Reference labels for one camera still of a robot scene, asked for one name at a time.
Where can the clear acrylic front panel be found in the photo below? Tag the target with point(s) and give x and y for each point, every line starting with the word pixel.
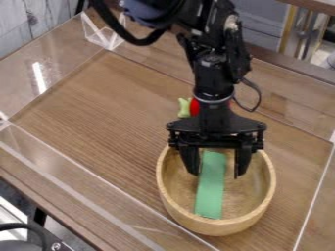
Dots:
pixel 112 220

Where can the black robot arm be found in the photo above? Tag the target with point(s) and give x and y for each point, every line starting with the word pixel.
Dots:
pixel 208 32

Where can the black table leg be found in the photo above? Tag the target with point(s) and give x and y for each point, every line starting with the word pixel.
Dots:
pixel 39 216

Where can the clear acrylic corner bracket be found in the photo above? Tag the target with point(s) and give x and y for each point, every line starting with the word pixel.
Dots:
pixel 104 37

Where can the red plush tomato toy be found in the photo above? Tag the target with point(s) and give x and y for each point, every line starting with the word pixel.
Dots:
pixel 188 107

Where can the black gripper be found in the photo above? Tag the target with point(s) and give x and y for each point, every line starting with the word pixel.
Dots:
pixel 216 128

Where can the gold metal chair frame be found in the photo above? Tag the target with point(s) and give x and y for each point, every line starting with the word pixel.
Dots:
pixel 304 27

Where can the brown wooden bowl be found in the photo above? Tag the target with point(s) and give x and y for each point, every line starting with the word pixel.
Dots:
pixel 248 194

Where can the green flat stick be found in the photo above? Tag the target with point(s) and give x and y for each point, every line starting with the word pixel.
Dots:
pixel 211 185

